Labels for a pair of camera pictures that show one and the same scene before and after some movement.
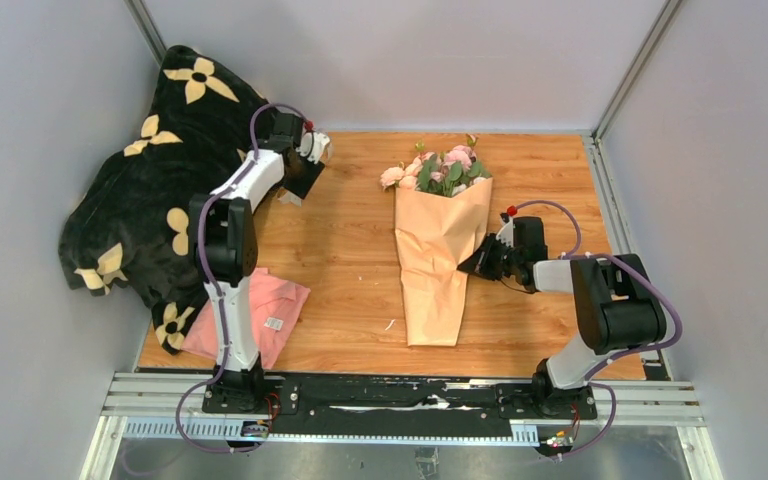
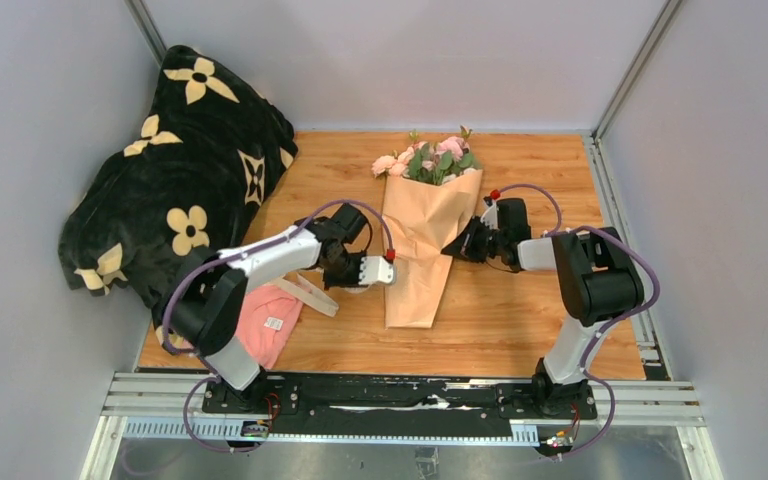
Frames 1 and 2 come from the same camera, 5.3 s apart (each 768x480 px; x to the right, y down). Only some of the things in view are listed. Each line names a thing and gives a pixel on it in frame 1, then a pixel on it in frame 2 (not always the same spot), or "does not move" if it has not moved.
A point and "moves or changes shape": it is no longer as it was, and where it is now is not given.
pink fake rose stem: [459, 167] moves or changes shape
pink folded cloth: [278, 304] does not move
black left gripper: [304, 187] -> [332, 282]
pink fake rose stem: [425, 173] moves or changes shape
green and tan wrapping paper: [436, 236] moves or changes shape
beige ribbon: [291, 198] -> [303, 289]
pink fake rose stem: [395, 177] -> [390, 165]
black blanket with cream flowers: [127, 231] does not move
